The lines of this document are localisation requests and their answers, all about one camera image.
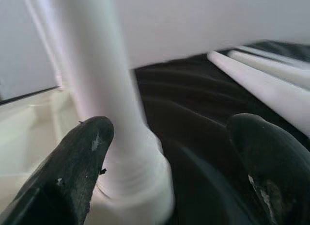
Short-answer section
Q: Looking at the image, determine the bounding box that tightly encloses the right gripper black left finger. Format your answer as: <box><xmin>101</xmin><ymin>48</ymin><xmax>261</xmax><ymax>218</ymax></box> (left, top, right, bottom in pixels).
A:
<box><xmin>0</xmin><ymin>116</ymin><xmax>115</xmax><ymax>225</ymax></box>

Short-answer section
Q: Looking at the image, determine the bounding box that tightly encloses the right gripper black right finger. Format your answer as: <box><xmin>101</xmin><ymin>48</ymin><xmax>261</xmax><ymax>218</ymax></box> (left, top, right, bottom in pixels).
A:
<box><xmin>226</xmin><ymin>112</ymin><xmax>310</xmax><ymax>225</ymax></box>

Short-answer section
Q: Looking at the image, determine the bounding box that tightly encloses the white plastic table top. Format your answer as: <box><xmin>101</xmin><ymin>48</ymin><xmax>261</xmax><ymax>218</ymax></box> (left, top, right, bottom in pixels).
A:
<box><xmin>0</xmin><ymin>89</ymin><xmax>176</xmax><ymax>225</ymax></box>

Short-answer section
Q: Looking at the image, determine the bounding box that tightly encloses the white flat strip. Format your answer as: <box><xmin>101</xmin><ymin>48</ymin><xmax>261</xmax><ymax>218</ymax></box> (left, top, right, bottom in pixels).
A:
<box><xmin>242</xmin><ymin>44</ymin><xmax>310</xmax><ymax>65</ymax></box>

